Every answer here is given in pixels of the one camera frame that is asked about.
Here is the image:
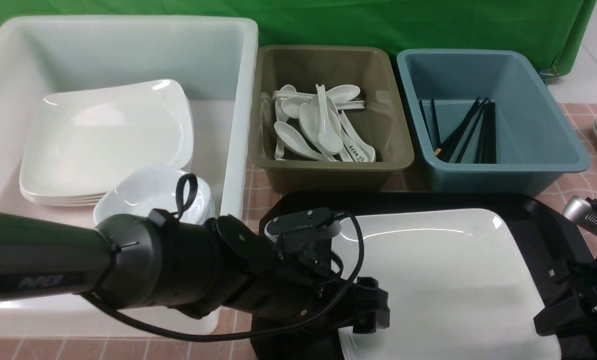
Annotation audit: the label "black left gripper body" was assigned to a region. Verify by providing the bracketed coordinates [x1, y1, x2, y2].
[224, 244, 390, 335]

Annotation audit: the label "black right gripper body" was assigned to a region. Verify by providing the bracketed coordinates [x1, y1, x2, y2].
[533, 257, 597, 358]

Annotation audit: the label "large white square plate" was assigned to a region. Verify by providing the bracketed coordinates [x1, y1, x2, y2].
[339, 208, 562, 360]

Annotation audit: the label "white ceramic spoon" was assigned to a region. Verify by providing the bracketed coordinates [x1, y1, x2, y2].
[315, 84, 344, 156]

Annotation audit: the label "small white bowl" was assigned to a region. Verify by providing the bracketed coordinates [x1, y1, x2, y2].
[93, 164, 212, 225]

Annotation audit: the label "black chopstick pair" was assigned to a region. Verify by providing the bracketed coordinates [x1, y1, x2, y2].
[418, 99, 441, 157]

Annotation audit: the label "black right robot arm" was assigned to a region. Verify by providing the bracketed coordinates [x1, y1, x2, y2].
[533, 257, 597, 358]

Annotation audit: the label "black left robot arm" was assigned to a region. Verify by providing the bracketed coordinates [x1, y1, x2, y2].
[0, 208, 390, 343]

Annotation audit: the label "pink checkered tablecloth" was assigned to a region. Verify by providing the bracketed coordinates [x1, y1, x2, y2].
[0, 104, 597, 360]

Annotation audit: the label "stack of small white bowls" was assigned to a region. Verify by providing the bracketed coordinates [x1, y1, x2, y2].
[196, 198, 217, 224]

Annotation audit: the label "pile of white spoons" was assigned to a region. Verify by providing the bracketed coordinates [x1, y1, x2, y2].
[260, 84, 377, 163]

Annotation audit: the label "olive green plastic bin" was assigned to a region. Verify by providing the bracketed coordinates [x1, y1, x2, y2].
[248, 45, 415, 194]

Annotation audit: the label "black chopsticks in blue bin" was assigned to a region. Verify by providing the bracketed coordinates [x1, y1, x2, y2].
[434, 97, 498, 164]

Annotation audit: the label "blue plastic bin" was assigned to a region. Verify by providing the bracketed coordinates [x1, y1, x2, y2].
[396, 48, 591, 196]

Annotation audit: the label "stack of white square plates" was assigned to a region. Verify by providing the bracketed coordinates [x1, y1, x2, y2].
[19, 79, 194, 201]

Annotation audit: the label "green cloth backdrop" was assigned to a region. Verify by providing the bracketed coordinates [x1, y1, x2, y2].
[0, 0, 596, 75]

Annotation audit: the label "large white plastic bin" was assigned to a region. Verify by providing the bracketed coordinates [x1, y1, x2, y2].
[0, 15, 258, 313]

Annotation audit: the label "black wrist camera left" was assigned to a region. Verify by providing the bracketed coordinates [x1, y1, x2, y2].
[264, 207, 341, 254]

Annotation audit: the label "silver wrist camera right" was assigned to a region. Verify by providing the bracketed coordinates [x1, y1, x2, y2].
[562, 195, 597, 237]

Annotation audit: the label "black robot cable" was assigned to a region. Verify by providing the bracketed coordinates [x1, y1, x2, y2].
[81, 172, 365, 343]

